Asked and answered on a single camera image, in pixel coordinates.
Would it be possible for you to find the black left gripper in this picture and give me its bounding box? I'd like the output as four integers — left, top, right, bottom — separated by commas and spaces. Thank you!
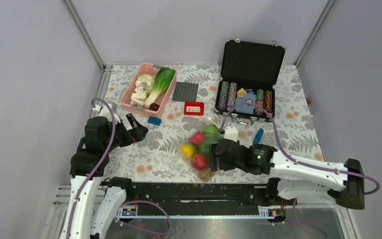
103, 113, 148, 152

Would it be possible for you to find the clear zip top bag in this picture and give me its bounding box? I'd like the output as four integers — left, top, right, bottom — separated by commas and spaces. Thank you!
177, 117, 222, 182

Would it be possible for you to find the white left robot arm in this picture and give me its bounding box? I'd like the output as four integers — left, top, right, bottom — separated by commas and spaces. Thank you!
59, 114, 149, 239

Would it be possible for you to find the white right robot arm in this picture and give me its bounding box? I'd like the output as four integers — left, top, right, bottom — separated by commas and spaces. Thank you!
209, 139, 365, 210

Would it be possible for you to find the blue lego brick near basket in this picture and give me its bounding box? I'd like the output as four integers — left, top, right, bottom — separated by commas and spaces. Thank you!
147, 117, 162, 126

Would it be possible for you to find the green watermelon toy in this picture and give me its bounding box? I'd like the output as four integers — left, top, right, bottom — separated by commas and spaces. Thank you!
202, 124, 220, 140

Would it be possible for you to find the red apple toy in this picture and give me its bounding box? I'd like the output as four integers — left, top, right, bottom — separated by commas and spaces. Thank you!
191, 152, 209, 170

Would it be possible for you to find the dark eggplant toy in basket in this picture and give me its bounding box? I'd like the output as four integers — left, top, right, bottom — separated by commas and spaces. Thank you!
149, 103, 160, 112

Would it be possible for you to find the blue lego brick near case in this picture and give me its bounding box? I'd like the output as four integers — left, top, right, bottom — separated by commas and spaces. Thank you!
253, 128, 264, 144

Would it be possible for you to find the yellow lemon toy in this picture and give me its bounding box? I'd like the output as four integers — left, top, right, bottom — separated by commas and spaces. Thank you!
180, 141, 196, 158

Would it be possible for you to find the pink plastic basket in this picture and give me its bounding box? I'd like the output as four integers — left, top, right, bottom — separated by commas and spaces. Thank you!
120, 63, 177, 118

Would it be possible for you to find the white mushroom toy cluster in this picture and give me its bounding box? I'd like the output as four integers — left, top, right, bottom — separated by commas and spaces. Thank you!
130, 74, 155, 107

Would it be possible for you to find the blue playing card deck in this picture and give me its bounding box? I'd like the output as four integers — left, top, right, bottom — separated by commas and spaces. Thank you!
235, 94, 256, 115

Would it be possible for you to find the red lego brick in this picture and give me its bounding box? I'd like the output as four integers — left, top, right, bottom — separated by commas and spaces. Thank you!
184, 101, 204, 116

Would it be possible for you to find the green bok choy toy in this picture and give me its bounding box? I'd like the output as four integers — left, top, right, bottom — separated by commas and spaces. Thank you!
144, 67, 176, 109

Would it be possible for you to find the dark grey lego baseplate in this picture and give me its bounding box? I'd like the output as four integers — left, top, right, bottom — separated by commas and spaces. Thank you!
172, 82, 199, 102

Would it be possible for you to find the black poker chip case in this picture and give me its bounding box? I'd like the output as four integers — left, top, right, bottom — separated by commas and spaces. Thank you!
214, 39, 286, 125

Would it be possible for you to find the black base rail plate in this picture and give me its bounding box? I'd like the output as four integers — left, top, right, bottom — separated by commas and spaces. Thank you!
115, 182, 292, 219

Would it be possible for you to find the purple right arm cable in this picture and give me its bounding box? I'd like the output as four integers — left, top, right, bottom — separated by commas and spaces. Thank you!
220, 102, 381, 195

